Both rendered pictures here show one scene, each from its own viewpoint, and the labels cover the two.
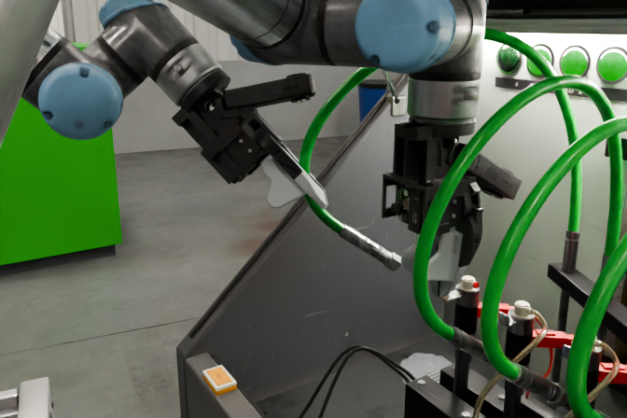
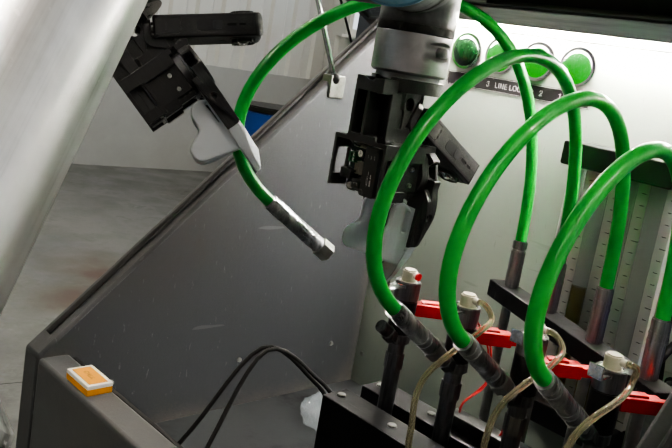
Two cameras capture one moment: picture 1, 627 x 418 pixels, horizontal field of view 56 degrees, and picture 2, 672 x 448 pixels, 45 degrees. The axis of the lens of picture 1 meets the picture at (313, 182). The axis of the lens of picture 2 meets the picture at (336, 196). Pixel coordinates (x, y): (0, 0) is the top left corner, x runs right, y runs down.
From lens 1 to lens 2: 0.18 m
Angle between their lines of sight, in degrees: 13
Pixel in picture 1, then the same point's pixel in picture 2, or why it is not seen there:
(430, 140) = (395, 96)
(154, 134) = not seen: outside the picture
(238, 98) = (171, 26)
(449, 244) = (399, 220)
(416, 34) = not seen: outside the picture
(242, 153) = (168, 90)
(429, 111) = (398, 63)
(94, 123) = not seen: hidden behind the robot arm
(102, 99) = not seen: outside the picture
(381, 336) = (279, 370)
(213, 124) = (135, 53)
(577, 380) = (535, 322)
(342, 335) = (235, 361)
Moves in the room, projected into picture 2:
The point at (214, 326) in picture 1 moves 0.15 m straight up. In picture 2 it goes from (82, 320) to (96, 199)
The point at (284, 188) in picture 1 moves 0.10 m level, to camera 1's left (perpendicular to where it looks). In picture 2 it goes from (214, 138) to (112, 124)
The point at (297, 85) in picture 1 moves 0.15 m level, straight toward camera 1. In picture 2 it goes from (243, 23) to (261, 24)
